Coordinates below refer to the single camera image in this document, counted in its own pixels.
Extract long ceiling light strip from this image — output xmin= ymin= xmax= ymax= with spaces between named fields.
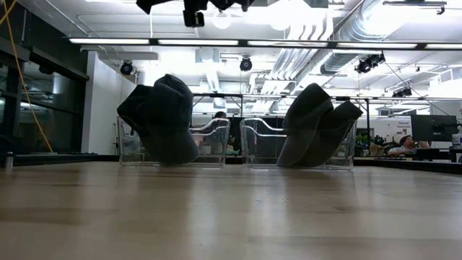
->
xmin=247 ymin=39 xmax=328 ymax=48
xmin=68 ymin=37 xmax=151 ymax=46
xmin=424 ymin=43 xmax=462 ymax=51
xmin=335 ymin=42 xmax=419 ymax=50
xmin=157 ymin=38 xmax=240 ymax=46

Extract black computer monitor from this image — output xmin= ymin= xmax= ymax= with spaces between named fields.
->
xmin=410 ymin=114 xmax=458 ymax=143

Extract light grey hat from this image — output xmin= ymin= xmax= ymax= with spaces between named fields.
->
xmin=275 ymin=82 xmax=336 ymax=168

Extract white wall poster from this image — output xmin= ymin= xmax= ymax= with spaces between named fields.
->
xmin=395 ymin=121 xmax=412 ymax=144

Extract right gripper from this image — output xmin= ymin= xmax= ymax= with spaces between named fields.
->
xmin=136 ymin=0 xmax=253 ymax=28

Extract large silver ventilation duct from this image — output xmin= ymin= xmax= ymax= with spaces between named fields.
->
xmin=319 ymin=0 xmax=387 ymax=76

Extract black aluminium frame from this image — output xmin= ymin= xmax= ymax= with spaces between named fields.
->
xmin=0 ymin=152 xmax=462 ymax=176

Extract black office desk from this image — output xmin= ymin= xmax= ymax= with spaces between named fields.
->
xmin=411 ymin=146 xmax=462 ymax=163

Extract clear plastic bin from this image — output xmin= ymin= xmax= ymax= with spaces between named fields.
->
xmin=239 ymin=116 xmax=358 ymax=171
xmin=115 ymin=115 xmax=232 ymax=169

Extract black ceiling track fixture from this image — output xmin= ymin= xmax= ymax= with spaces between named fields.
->
xmin=382 ymin=0 xmax=448 ymax=16

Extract white ceiling pipes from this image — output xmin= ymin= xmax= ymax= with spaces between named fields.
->
xmin=252 ymin=21 xmax=326 ymax=113

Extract blue hat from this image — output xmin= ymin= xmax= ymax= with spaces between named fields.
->
xmin=142 ymin=73 xmax=195 ymax=126
xmin=138 ymin=115 xmax=200 ymax=166

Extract green background plant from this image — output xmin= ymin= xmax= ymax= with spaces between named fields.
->
xmin=356 ymin=134 xmax=384 ymax=157

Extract yellow hanging cable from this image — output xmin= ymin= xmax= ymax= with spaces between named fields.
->
xmin=0 ymin=0 xmax=54 ymax=153

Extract black background rig frame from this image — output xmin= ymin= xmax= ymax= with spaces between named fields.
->
xmin=144 ymin=92 xmax=372 ymax=147

